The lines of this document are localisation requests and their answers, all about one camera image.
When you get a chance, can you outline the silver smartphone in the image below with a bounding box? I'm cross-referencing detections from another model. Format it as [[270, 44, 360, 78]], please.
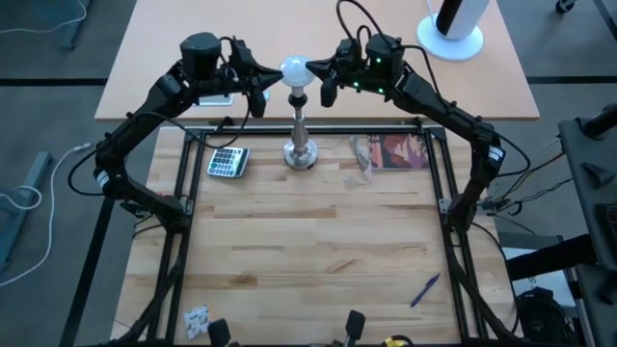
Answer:
[[197, 93, 234, 107]]

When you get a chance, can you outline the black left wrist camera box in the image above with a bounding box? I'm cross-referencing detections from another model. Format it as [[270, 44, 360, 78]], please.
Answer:
[[229, 37, 255, 68]]

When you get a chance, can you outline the thin white floor cable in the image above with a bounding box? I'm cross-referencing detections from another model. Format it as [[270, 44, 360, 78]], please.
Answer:
[[0, 0, 88, 36]]

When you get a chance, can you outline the red patterned notebook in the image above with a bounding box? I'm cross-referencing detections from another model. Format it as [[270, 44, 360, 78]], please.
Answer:
[[366, 133, 430, 171]]

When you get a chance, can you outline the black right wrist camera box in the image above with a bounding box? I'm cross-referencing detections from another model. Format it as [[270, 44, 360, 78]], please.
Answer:
[[336, 38, 362, 68]]

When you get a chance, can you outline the white light bulb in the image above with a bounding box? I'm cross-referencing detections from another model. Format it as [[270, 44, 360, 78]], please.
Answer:
[[279, 55, 317, 99]]

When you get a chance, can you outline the black leader arm handle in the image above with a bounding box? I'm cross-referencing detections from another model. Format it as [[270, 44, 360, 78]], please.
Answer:
[[207, 317, 231, 347], [344, 309, 366, 347]]

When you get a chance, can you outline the silver table lamp stand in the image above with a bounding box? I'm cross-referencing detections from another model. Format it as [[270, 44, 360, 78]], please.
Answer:
[[282, 93, 320, 173]]

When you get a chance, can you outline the black right camera cable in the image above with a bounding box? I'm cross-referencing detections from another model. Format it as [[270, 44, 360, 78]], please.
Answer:
[[335, 0, 439, 95]]

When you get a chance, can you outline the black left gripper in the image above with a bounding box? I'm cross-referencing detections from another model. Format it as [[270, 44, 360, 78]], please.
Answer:
[[220, 61, 284, 120]]

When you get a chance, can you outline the black aluminium table frame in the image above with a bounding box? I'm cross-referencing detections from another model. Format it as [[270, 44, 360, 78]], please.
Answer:
[[108, 118, 522, 347]]

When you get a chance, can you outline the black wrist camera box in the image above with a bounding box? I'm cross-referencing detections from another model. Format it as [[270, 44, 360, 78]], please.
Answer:
[[229, 37, 255, 68], [336, 38, 362, 68]]

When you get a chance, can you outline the blue pen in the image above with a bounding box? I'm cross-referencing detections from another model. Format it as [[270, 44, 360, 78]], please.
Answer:
[[409, 272, 442, 308]]

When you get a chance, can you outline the black backpack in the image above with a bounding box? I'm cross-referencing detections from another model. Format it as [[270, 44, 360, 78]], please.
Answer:
[[513, 286, 579, 347]]

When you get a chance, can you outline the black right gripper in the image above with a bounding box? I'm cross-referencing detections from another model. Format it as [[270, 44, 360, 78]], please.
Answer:
[[305, 55, 367, 109]]

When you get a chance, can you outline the grey desk leg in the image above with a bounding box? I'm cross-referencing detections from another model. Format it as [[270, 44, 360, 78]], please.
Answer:
[[61, 0, 94, 53]]

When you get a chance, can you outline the coiled white floor cable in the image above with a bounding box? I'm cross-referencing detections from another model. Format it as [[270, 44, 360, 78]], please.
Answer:
[[0, 184, 43, 212]]

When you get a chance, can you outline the white tower fan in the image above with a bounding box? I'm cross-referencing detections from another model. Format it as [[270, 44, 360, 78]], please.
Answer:
[[415, 0, 491, 63]]

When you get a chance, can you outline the black floor cable bundle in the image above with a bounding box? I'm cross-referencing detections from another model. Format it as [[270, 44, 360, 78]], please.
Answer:
[[479, 144, 575, 218]]

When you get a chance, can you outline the long white floor cable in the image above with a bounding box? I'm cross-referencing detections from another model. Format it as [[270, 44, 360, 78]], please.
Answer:
[[0, 142, 94, 289]]

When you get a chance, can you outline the grey desk foot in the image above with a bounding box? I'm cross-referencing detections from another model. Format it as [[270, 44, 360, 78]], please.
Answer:
[[0, 151, 53, 274]]

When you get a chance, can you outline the black slanted beam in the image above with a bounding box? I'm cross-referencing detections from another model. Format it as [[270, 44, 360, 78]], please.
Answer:
[[505, 234, 599, 281]]

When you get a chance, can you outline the grey pocket calculator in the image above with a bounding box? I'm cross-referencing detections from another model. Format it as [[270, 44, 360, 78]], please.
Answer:
[[205, 146, 251, 179]]

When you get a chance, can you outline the beige office desk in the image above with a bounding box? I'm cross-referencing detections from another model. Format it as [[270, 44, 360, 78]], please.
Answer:
[[94, 0, 541, 121]]

